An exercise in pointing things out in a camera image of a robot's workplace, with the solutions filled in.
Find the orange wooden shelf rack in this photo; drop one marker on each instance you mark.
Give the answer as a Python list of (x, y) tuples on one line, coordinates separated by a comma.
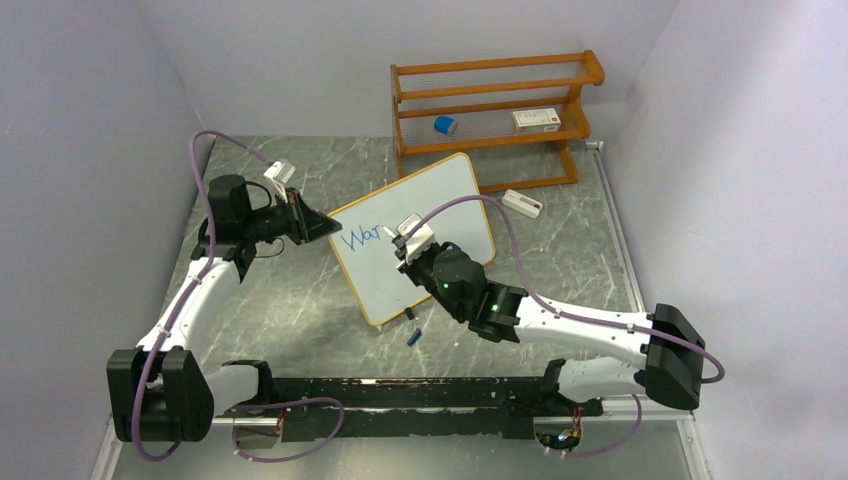
[(480, 95)]

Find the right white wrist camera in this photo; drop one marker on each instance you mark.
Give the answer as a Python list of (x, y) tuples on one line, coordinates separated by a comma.
[(422, 236)]

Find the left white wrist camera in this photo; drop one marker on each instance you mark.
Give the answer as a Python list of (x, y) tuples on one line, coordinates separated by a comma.
[(277, 175)]

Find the blue eraser block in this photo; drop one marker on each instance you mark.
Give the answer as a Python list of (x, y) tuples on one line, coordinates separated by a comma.
[(445, 125)]

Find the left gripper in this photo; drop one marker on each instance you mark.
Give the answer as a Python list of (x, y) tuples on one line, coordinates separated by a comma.
[(303, 224)]

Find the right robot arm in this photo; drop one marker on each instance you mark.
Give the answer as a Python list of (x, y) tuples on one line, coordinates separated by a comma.
[(657, 353)]

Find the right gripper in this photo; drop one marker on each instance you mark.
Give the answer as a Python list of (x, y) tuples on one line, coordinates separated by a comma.
[(409, 268)]

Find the blue marker cap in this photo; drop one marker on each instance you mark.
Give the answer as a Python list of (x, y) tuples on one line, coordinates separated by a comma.
[(414, 337)]

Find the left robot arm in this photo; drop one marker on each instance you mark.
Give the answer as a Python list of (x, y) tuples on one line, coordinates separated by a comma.
[(158, 391)]

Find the white whiteboard eraser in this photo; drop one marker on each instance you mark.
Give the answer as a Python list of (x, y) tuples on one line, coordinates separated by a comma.
[(522, 203)]

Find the white red cardboard box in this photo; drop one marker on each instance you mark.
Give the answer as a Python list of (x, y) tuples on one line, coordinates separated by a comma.
[(536, 121)]

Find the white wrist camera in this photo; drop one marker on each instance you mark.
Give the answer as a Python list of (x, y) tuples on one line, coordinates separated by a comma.
[(422, 236), (277, 175)]

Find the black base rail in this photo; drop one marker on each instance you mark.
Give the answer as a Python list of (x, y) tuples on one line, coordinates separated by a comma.
[(383, 408)]

